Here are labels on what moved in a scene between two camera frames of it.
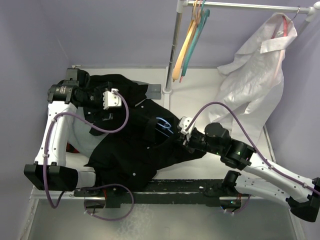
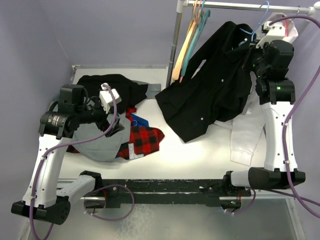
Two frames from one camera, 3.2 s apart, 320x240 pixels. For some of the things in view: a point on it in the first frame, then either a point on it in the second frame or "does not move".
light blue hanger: (164, 126) → (253, 32)
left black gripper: (98, 91) → (116, 127)
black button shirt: (137, 141) → (216, 87)
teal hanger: (204, 15) does not move
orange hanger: (187, 39) does not move
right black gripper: (187, 143) → (247, 64)
